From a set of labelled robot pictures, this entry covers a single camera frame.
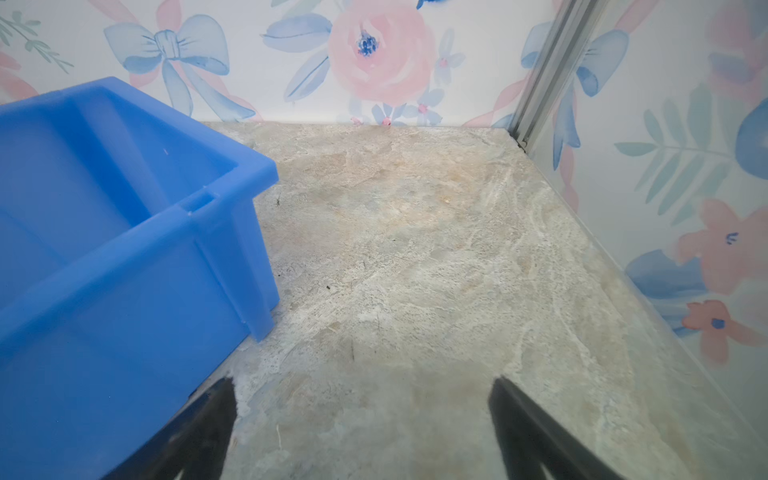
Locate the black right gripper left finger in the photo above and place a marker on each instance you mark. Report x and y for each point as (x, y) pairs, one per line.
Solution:
(193, 445)

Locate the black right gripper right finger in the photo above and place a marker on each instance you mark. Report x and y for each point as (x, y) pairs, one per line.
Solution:
(533, 444)

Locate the aluminium corner frame post right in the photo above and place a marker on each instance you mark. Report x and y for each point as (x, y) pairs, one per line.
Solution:
(558, 58)

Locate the blue plastic bin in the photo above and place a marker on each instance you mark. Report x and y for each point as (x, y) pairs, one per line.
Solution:
(132, 266)

